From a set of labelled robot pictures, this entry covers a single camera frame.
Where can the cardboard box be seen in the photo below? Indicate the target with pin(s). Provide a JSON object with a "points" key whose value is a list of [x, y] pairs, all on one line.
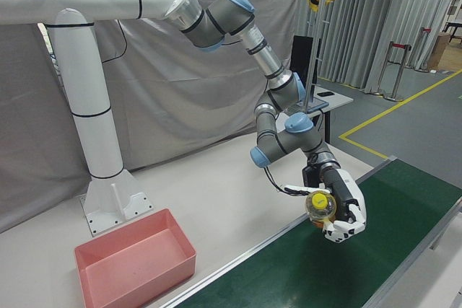
{"points": [[440, 50]]}

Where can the gray backdrop cloth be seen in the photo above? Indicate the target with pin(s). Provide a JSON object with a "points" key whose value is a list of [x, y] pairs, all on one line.
{"points": [[180, 99]]}

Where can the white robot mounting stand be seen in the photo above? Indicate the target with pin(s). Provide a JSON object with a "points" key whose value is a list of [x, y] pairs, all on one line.
{"points": [[90, 106]]}

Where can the pink plastic basket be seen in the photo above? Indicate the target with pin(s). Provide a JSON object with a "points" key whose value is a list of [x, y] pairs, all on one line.
{"points": [[126, 275]]}

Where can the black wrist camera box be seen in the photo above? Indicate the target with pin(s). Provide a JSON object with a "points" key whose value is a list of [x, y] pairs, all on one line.
{"points": [[311, 176]]}

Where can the yellow-capped orange drink bottle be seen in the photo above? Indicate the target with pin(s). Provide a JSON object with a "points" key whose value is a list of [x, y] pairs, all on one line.
{"points": [[317, 210]]}

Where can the green conveyor belt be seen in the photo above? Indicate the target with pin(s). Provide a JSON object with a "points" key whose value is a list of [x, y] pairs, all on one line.
{"points": [[343, 275]]}

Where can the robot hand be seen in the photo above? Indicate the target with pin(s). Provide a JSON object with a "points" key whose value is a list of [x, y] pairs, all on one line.
{"points": [[346, 192]]}

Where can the black phone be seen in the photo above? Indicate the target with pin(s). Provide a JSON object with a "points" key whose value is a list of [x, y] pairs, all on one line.
{"points": [[325, 94]]}

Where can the metal stanchion post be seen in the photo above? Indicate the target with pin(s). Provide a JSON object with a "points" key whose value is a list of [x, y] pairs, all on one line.
{"points": [[398, 70], [424, 48]]}

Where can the gray open laptop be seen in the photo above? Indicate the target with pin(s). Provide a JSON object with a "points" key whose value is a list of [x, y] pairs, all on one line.
{"points": [[314, 100]]}

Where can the white desk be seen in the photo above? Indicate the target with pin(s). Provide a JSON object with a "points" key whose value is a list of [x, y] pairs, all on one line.
{"points": [[337, 100]]}

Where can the gray pleated curtain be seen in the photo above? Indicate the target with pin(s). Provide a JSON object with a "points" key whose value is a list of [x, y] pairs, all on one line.
{"points": [[361, 34]]}

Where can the small black monitor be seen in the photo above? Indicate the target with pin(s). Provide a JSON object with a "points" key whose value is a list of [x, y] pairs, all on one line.
{"points": [[301, 59]]}

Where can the UR5e robot arm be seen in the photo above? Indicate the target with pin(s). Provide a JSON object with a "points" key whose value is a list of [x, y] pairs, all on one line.
{"points": [[267, 57]]}

